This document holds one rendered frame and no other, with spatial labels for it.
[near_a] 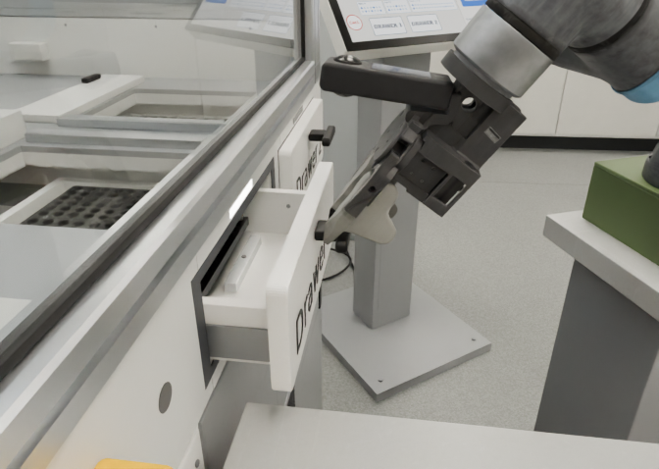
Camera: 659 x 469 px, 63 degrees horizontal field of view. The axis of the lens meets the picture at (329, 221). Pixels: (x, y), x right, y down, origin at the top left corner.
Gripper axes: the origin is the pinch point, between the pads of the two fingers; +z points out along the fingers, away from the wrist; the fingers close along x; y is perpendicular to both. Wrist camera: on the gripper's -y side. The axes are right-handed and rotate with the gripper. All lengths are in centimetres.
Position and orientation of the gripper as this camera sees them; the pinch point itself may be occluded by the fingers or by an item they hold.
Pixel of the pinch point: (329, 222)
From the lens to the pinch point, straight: 54.9
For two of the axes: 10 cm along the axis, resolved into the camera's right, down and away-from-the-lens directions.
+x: 1.3, -4.4, 8.9
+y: 8.1, 5.7, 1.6
